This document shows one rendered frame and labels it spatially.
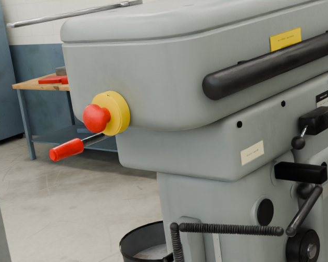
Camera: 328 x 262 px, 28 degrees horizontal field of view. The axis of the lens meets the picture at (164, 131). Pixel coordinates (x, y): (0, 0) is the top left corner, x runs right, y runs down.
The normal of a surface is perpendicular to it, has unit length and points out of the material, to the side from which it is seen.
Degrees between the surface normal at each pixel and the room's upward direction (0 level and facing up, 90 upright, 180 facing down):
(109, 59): 90
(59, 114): 90
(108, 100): 90
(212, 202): 90
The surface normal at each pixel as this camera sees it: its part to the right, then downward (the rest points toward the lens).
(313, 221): -0.23, 0.27
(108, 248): -0.14, -0.96
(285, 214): 0.75, 0.07
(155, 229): 0.29, 0.14
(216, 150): -0.65, 0.27
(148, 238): 0.49, 0.09
